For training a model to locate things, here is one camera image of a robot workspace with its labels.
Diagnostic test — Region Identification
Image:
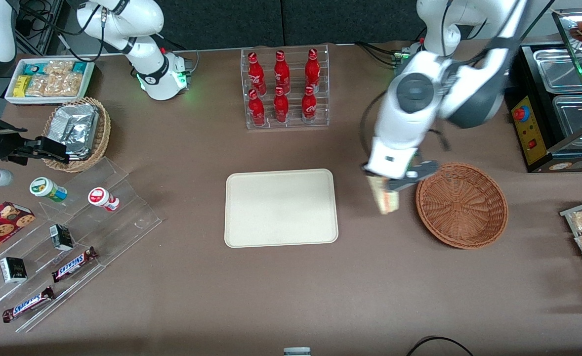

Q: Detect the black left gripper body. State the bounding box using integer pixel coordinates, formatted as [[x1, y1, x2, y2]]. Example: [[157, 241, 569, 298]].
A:
[[405, 159, 440, 181]]

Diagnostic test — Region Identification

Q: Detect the triangular sandwich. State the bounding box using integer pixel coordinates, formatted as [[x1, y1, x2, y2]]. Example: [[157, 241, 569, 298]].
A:
[[369, 176, 401, 215]]

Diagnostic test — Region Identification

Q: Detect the white rectangular snack tray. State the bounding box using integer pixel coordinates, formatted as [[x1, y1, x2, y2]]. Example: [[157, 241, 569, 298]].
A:
[[4, 58, 95, 105]]

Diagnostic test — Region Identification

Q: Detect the round brown wicker basket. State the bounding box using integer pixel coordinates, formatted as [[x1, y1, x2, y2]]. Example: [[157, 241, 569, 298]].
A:
[[416, 162, 509, 249]]

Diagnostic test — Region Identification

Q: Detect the oval tan wicker basket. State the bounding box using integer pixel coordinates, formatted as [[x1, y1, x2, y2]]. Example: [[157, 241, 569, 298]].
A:
[[42, 97, 112, 173]]

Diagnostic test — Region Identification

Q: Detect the cream plastic tray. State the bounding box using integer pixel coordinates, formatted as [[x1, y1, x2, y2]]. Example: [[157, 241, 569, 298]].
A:
[[224, 169, 339, 248]]

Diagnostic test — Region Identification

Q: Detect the silver foil pack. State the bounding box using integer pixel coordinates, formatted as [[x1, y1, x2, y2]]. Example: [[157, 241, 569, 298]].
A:
[[49, 104, 100, 161]]

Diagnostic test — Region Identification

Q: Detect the green lid white cup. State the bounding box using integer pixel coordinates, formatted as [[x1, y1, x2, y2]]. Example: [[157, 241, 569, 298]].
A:
[[29, 177, 68, 203]]

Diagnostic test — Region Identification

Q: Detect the yellow snack packet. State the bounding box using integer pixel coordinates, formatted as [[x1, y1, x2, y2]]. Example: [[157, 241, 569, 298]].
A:
[[13, 75, 33, 98]]

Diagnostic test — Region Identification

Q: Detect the clear rice cracker pack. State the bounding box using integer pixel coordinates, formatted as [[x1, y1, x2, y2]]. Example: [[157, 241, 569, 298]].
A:
[[52, 73, 83, 97], [44, 60, 75, 76], [25, 74, 54, 97]]

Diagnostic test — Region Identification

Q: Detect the red lid white cup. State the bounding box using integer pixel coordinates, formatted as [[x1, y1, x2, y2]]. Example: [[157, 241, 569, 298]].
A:
[[88, 187, 120, 212]]

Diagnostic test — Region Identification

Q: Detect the small black carton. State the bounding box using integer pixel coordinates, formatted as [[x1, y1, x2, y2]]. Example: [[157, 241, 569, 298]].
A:
[[49, 224, 74, 252], [0, 257, 28, 284]]

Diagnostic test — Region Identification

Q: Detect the clear acrylic stepped display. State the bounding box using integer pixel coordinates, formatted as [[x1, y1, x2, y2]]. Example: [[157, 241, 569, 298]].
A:
[[0, 157, 163, 333]]

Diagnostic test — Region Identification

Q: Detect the black glass food warmer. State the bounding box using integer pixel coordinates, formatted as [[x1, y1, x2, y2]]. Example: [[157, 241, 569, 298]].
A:
[[505, 7, 582, 173]]

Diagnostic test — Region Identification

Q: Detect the brown Snickers bar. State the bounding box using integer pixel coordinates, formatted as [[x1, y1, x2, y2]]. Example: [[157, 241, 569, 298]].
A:
[[51, 246, 98, 283], [2, 286, 55, 323]]

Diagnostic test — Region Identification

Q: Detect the red cola bottle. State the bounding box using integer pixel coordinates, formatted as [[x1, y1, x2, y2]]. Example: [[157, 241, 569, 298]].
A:
[[304, 48, 321, 92], [249, 89, 266, 127], [274, 50, 291, 94], [248, 52, 266, 95], [273, 87, 290, 124], [301, 86, 318, 124]]

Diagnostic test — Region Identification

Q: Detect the clear acrylic bottle rack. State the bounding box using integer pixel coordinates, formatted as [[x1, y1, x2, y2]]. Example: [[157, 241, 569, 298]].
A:
[[240, 44, 330, 130]]

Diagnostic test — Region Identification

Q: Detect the steel warmer pan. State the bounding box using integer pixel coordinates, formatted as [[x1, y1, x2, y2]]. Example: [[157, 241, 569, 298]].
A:
[[552, 94, 582, 149], [533, 48, 582, 94]]

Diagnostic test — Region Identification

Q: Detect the black hanging cable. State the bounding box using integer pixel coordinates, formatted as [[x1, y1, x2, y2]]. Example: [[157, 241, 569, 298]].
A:
[[18, 0, 106, 62]]

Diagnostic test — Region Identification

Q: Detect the black base cable bundle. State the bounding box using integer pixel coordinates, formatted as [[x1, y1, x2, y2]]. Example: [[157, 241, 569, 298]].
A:
[[355, 42, 403, 66]]

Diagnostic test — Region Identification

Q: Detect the black curved cable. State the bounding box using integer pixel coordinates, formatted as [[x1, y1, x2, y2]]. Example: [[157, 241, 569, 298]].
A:
[[407, 336, 474, 356]]

